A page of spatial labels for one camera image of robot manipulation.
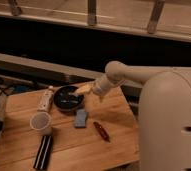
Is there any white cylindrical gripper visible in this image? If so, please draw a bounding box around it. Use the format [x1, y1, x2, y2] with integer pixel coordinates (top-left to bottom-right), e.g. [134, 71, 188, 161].
[75, 75, 120, 102]

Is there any black ceramic bowl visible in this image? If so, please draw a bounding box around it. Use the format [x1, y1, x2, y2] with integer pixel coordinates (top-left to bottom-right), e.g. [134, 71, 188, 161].
[53, 85, 84, 111]

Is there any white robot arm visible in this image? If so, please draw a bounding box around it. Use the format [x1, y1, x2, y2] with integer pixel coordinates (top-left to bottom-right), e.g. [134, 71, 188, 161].
[76, 61, 191, 171]

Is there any blue sponge block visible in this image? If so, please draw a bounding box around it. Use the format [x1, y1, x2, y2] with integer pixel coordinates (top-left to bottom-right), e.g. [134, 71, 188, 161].
[74, 109, 88, 128]

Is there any wooden table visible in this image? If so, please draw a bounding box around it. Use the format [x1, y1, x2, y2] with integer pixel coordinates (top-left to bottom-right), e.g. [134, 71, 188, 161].
[0, 88, 139, 171]

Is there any white plastic cup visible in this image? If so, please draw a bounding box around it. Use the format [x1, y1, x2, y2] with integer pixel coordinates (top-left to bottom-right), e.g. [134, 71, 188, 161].
[30, 112, 52, 135]

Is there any grey metal rail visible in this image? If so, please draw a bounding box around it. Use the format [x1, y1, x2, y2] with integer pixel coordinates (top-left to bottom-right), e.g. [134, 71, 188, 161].
[0, 53, 103, 82]

